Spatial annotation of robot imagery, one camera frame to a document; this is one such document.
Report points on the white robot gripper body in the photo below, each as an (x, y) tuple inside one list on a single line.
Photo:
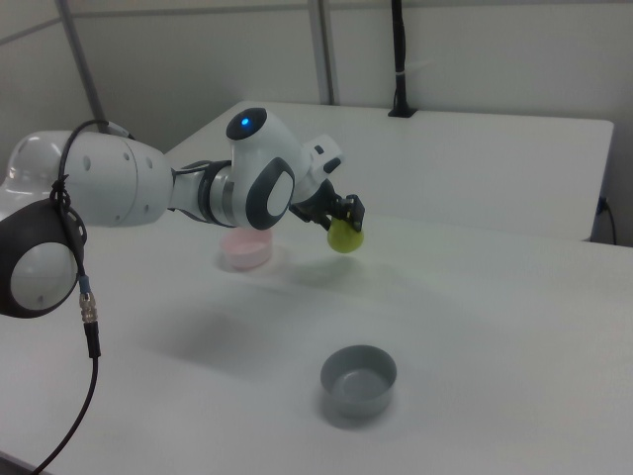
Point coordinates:
[(321, 158)]

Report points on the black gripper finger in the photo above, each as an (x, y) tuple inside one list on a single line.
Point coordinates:
[(316, 212), (354, 210)]

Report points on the green pear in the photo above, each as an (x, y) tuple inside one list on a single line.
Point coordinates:
[(346, 242)]

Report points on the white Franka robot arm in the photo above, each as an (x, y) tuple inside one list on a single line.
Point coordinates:
[(114, 178)]

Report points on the pink bowl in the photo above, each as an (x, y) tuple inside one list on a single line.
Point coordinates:
[(244, 252)]

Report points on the grey bowl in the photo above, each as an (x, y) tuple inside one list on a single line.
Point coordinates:
[(358, 391)]

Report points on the black pole with clamp base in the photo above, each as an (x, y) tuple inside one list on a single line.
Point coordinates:
[(398, 49)]

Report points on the grey partition frame post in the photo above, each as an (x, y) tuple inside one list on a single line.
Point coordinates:
[(322, 49), (81, 59)]

